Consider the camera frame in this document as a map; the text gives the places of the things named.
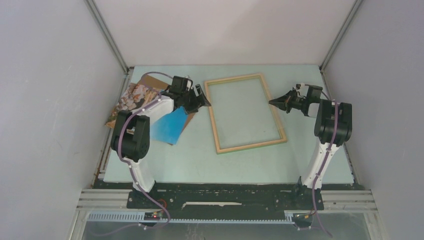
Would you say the left aluminium corner post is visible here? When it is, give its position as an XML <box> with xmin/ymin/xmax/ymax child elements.
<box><xmin>84</xmin><ymin>0</ymin><xmax>130</xmax><ymax>74</ymax></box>

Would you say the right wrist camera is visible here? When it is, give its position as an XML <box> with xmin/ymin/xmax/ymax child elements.
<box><xmin>293</xmin><ymin>82</ymin><xmax>306</xmax><ymax>92</ymax></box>

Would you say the blue sea photo print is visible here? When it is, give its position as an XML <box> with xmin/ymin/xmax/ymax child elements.
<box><xmin>105</xmin><ymin>82</ymin><xmax>190</xmax><ymax>146</ymax></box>

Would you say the aluminium rail base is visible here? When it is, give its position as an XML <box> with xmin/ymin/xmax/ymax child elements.
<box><xmin>76</xmin><ymin>189</ymin><xmax>377</xmax><ymax>225</ymax></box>

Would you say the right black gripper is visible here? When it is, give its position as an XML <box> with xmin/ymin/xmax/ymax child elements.
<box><xmin>269</xmin><ymin>88</ymin><xmax>309</xmax><ymax>114</ymax></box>

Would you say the aluminium corner post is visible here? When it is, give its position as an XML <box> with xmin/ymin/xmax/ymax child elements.
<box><xmin>319</xmin><ymin>0</ymin><xmax>364</xmax><ymax>74</ymax></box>
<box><xmin>84</xmin><ymin>0</ymin><xmax>130</xmax><ymax>74</ymax></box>

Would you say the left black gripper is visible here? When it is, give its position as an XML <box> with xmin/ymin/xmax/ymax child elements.
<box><xmin>180</xmin><ymin>84</ymin><xmax>211</xmax><ymax>116</ymax></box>

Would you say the right aluminium corner post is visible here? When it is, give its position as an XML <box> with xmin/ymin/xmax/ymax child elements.
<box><xmin>319</xmin><ymin>0</ymin><xmax>364</xmax><ymax>74</ymax></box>

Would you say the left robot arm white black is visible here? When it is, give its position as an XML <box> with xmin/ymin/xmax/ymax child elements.
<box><xmin>110</xmin><ymin>76</ymin><xmax>211</xmax><ymax>208</ymax></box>

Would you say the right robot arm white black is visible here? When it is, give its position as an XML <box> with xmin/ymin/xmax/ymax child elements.
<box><xmin>268</xmin><ymin>83</ymin><xmax>353</xmax><ymax>191</ymax></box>

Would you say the brown cardboard backing board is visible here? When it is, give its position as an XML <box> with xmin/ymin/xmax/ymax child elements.
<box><xmin>126</xmin><ymin>75</ymin><xmax>195</xmax><ymax>145</ymax></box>

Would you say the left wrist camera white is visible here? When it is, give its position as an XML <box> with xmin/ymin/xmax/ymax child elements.
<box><xmin>185</xmin><ymin>78</ymin><xmax>193</xmax><ymax>91</ymax></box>

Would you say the wooden picture frame green edge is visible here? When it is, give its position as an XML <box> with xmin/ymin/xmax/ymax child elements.
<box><xmin>204</xmin><ymin>73</ymin><xmax>288</xmax><ymax>154</ymax></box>

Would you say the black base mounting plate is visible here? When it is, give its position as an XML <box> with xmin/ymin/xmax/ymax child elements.
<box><xmin>126</xmin><ymin>183</ymin><xmax>324</xmax><ymax>221</ymax></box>

